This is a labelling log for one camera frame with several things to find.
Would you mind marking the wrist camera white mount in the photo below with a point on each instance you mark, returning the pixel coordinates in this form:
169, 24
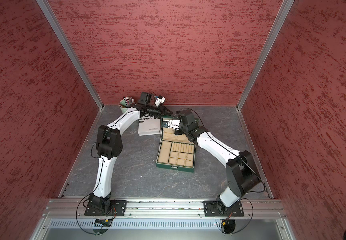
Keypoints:
159, 100
173, 124

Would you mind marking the aluminium corner post right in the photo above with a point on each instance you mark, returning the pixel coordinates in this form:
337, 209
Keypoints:
274, 31

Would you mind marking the aluminium corner post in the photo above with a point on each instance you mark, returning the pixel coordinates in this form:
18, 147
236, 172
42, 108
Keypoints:
274, 31
60, 34

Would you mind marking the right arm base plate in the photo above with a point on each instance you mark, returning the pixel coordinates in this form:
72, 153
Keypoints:
217, 209

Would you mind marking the perforated vent strip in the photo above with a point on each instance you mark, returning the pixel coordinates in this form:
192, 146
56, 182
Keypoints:
166, 224

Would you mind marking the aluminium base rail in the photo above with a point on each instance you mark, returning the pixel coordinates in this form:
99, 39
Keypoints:
153, 208

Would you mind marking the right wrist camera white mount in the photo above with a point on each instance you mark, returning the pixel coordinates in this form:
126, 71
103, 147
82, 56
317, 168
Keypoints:
173, 124

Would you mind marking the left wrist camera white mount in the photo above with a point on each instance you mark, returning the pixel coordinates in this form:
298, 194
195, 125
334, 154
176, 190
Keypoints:
159, 100

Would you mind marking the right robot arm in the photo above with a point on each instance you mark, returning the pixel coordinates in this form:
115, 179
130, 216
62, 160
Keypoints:
241, 170

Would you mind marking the coloured pencils bunch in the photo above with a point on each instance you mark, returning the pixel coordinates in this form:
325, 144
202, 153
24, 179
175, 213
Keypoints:
129, 101

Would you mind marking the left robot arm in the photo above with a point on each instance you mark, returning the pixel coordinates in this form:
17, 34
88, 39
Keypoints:
109, 146

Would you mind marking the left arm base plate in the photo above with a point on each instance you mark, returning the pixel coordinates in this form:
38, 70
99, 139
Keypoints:
118, 208

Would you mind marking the mint green pencil cup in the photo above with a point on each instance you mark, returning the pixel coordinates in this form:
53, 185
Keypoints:
123, 106

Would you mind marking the aluminium corner post left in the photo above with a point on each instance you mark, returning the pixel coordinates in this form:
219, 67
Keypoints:
60, 34

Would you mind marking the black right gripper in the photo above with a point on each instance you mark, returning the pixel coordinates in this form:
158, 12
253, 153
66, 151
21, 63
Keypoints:
179, 131

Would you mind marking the white book with black text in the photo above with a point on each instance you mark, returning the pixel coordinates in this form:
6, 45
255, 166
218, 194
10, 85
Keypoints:
149, 125

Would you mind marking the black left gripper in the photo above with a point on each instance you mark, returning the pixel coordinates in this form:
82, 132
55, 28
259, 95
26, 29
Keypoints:
161, 111

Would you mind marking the green jewelry box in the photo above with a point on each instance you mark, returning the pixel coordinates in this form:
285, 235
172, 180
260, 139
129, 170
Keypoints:
176, 152

